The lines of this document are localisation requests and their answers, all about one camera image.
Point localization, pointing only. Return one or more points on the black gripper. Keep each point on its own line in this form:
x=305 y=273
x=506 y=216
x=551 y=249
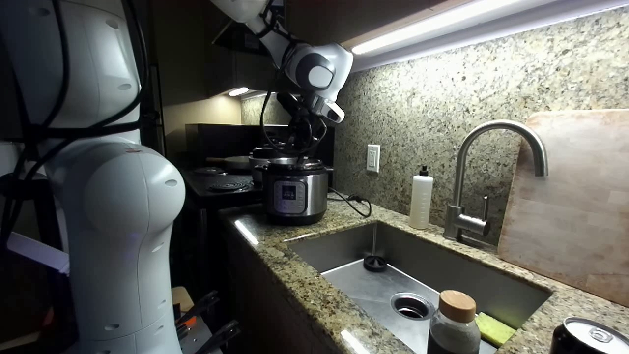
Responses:
x=305 y=129

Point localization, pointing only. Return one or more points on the black round can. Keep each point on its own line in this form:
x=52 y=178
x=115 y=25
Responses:
x=586 y=338

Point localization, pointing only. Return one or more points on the dark jar with cork lid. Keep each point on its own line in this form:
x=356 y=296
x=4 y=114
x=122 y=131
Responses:
x=453 y=330

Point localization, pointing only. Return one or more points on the black sink drain stopper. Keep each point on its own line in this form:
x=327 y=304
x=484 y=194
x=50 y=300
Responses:
x=374 y=263

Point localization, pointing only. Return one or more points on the wooden cutting board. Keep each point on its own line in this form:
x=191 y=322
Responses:
x=573 y=226

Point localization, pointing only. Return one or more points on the white wall outlet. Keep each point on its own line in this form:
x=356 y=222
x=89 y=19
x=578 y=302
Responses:
x=374 y=157

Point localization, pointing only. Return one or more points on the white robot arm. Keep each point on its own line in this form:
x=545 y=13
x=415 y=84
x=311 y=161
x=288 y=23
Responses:
x=79 y=70

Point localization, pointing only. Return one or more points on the under-cabinet light strip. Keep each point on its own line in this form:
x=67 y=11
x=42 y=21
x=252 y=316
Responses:
x=457 y=17

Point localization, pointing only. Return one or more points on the green sponge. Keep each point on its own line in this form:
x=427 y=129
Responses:
x=494 y=332

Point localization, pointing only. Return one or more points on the black steel pressure cooker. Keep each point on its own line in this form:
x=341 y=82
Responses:
x=295 y=188

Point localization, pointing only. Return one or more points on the curved steel faucet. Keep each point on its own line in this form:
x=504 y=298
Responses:
x=468 y=210

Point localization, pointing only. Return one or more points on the white soap dispenser bottle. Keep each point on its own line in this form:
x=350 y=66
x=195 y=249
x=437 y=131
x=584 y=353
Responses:
x=421 y=200

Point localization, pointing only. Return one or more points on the black stovetop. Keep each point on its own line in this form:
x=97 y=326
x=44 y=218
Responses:
x=223 y=176

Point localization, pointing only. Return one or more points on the stainless steel sink basin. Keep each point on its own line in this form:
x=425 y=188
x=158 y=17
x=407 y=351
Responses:
x=405 y=296

